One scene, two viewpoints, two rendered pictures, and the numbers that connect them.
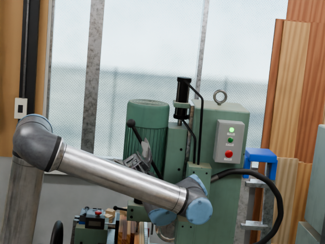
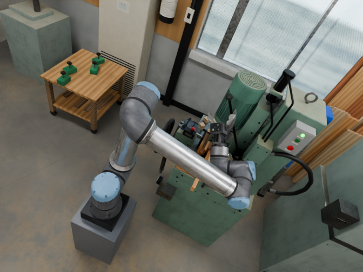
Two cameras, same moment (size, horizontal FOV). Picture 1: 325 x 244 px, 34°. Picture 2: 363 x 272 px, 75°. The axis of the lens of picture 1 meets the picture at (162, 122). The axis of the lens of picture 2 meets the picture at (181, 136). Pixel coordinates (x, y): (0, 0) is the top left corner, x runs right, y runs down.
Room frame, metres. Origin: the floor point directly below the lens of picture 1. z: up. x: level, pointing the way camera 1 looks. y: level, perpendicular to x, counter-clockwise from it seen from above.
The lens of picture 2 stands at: (1.01, 0.08, 2.09)
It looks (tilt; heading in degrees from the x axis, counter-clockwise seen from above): 46 degrees down; 10
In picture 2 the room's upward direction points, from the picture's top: 23 degrees clockwise
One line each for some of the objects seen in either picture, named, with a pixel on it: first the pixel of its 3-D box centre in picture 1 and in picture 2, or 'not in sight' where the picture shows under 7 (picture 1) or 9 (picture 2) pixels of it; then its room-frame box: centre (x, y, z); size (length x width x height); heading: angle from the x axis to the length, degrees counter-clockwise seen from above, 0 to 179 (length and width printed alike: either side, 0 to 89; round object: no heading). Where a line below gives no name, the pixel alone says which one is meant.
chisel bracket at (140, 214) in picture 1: (143, 213); (219, 140); (2.17, 0.04, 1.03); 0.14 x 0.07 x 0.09; 94
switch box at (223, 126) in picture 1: (228, 141); (295, 138); (2.05, -0.27, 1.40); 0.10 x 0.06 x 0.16; 94
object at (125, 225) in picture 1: (124, 232); (205, 142); (2.19, 0.12, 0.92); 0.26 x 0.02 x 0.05; 4
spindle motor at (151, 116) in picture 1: (145, 139); (239, 102); (2.17, 0.06, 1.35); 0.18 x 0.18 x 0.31
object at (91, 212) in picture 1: (92, 217); (189, 127); (2.17, 0.26, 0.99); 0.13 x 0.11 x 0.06; 4
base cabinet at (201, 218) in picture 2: not in sight; (200, 194); (2.18, -0.06, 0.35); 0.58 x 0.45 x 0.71; 94
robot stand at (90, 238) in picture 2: not in sight; (104, 225); (1.56, 0.45, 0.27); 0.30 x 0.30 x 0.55; 8
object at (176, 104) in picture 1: (183, 98); (280, 87); (2.18, -0.08, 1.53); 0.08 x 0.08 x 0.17; 4
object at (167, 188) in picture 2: not in sight; (166, 190); (1.90, 0.19, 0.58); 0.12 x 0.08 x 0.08; 94
